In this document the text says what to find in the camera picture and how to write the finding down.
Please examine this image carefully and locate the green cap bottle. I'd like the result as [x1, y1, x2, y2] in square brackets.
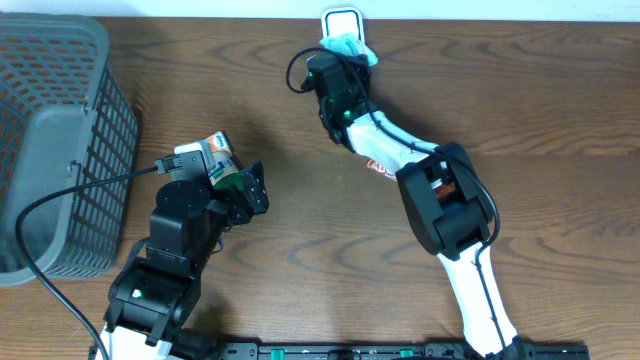
[207, 151, 239, 186]

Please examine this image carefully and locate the green tissue pack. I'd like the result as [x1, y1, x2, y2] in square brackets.
[319, 33, 378, 66]

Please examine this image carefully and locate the orange Kleenex tissue pack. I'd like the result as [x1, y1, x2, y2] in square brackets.
[202, 131, 233, 156]

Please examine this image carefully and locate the orange chocolate bar wrapper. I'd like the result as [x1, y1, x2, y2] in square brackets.
[365, 159, 397, 181]

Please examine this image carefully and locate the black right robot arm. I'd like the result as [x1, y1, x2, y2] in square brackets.
[308, 70, 517, 358]

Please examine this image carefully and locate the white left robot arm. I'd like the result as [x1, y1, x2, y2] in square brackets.
[95, 156, 269, 359]

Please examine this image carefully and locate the white barcode scanner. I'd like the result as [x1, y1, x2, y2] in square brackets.
[321, 6, 365, 42]

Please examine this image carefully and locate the grey plastic mesh basket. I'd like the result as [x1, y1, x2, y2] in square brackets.
[1, 13, 139, 287]

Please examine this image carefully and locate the black right camera cable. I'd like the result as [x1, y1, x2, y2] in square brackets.
[285, 47, 511, 351]

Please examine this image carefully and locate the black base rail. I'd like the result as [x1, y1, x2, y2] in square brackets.
[89, 339, 591, 360]

